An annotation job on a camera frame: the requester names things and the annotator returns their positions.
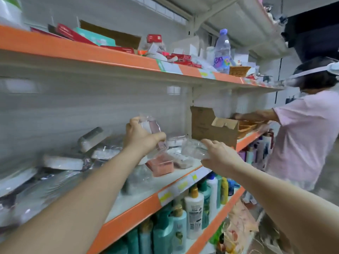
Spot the small red box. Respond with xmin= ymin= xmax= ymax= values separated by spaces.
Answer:
xmin=147 ymin=33 xmax=163 ymax=44

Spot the pile of soap dishes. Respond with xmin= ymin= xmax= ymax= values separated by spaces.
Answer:
xmin=0 ymin=127 xmax=197 ymax=231

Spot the person's right forearm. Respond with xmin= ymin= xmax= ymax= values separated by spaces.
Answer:
xmin=230 ymin=162 xmax=339 ymax=254

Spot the person's left hand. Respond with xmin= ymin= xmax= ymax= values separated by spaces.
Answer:
xmin=123 ymin=116 xmax=167 ymax=159

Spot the brown paper package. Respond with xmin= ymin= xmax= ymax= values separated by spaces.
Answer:
xmin=79 ymin=19 xmax=142 ymax=50

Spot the small white carton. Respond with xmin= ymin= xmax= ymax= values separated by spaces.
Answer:
xmin=169 ymin=35 xmax=208 ymax=59

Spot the orange metal store shelving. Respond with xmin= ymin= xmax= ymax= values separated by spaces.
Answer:
xmin=0 ymin=0 xmax=289 ymax=254

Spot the woven brown basket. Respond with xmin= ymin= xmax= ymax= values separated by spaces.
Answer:
xmin=237 ymin=120 xmax=266 ymax=140
xmin=229 ymin=66 xmax=252 ymax=78

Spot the flat red box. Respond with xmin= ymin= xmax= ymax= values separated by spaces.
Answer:
xmin=168 ymin=52 xmax=203 ymax=69

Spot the row of assorted bottles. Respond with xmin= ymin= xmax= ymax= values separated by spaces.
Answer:
xmin=238 ymin=129 xmax=276 ymax=168

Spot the brown cardboard box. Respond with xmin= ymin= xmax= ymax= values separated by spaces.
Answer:
xmin=191 ymin=105 xmax=242 ymax=150

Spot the person's left forearm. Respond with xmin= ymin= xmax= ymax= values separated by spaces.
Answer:
xmin=0 ymin=151 xmax=141 ymax=254

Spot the person's right hand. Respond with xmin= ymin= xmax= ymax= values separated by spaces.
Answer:
xmin=200 ymin=138 xmax=245 ymax=180

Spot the grey soap dish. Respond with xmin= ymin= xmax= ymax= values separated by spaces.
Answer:
xmin=180 ymin=138 xmax=212 ymax=161

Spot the clear bottle blue cap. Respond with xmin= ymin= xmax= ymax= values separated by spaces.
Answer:
xmin=213 ymin=28 xmax=233 ymax=73

